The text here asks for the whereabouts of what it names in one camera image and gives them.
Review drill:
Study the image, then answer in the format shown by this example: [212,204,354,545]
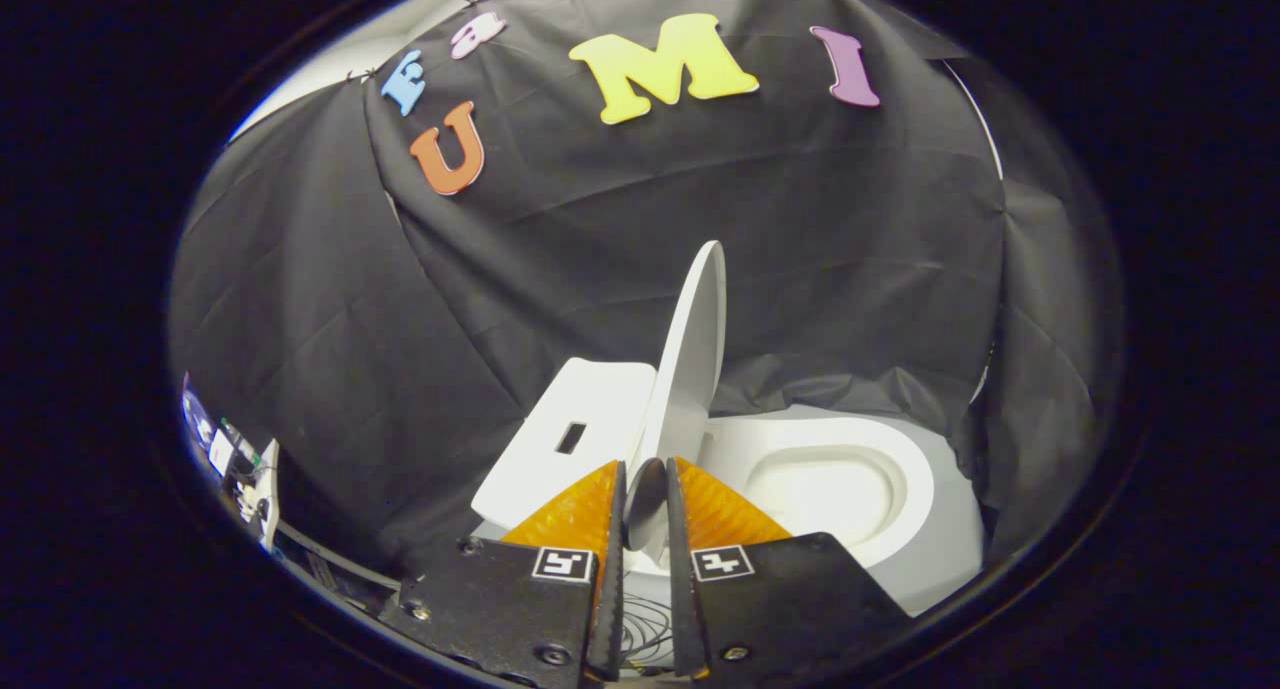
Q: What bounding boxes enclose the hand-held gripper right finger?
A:
[665,457,911,680]

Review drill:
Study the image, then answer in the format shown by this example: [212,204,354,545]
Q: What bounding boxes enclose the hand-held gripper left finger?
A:
[380,459,628,688]

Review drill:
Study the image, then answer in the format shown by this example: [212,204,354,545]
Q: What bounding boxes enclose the white toilet lid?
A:
[625,241,728,555]

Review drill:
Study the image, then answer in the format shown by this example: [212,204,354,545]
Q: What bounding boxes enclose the white toilet seat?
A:
[698,416,937,572]

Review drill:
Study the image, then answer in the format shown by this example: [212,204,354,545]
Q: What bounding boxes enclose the white toilet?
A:
[470,359,986,615]

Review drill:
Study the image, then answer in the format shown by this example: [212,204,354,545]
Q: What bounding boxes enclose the dark electronic device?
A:
[275,524,401,610]

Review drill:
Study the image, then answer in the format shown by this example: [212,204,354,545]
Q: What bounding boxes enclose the distant cluttered items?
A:
[180,374,283,555]

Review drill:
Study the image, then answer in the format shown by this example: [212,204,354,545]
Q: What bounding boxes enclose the black backdrop cloth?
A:
[168,0,1126,590]

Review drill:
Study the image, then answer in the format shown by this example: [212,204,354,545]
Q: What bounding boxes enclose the tangled black cables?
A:
[620,589,681,670]

